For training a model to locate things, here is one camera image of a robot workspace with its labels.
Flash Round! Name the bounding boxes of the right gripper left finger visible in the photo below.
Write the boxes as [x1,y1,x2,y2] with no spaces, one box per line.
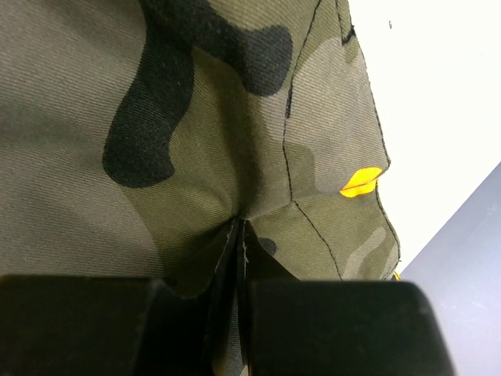
[1,219,238,375]

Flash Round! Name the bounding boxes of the camouflage cargo trousers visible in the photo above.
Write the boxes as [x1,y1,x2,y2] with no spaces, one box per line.
[1,1,400,375]

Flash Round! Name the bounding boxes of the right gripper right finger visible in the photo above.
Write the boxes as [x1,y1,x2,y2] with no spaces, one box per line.
[237,221,455,375]

